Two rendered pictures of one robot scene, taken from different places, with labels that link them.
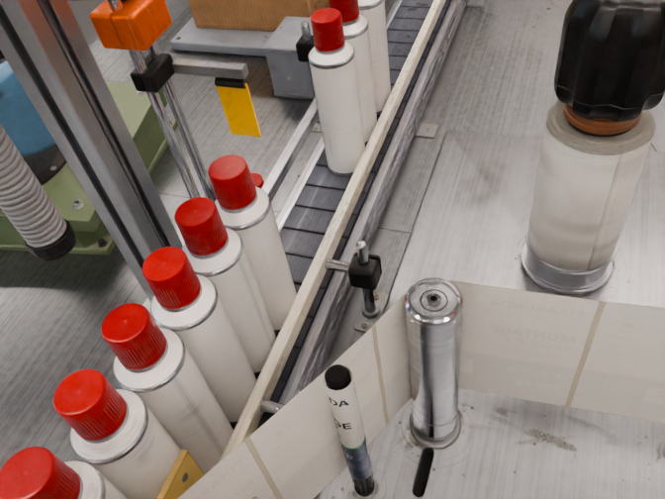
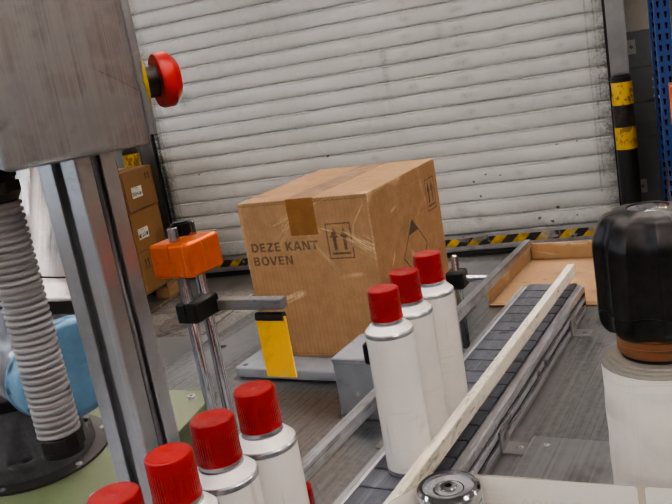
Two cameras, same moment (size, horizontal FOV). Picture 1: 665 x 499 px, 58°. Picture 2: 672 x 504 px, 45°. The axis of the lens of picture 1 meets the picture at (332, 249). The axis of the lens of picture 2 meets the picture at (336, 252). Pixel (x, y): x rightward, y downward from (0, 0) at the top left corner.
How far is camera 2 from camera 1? 0.21 m
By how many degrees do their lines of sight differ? 35
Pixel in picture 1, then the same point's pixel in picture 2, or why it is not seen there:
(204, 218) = (218, 421)
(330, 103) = (386, 381)
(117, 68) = not seen: hidden behind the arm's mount
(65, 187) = (86, 482)
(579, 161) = (638, 392)
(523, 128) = not seen: hidden behind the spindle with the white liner
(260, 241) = (281, 479)
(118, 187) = (141, 427)
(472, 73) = (575, 395)
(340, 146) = (400, 436)
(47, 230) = (61, 421)
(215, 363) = not seen: outside the picture
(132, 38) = (182, 265)
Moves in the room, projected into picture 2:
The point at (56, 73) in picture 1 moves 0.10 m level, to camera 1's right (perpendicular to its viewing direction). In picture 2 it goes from (108, 295) to (227, 276)
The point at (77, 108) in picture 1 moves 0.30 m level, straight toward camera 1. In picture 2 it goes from (119, 332) to (192, 478)
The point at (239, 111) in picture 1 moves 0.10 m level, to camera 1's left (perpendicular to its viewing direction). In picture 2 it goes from (277, 348) to (162, 366)
